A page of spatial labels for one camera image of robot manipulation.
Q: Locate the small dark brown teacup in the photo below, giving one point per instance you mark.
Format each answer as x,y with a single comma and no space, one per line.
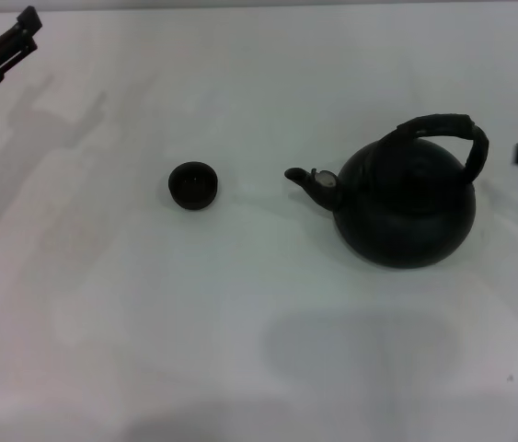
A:
193,184

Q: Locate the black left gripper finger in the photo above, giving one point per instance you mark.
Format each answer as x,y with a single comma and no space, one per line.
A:
10,50

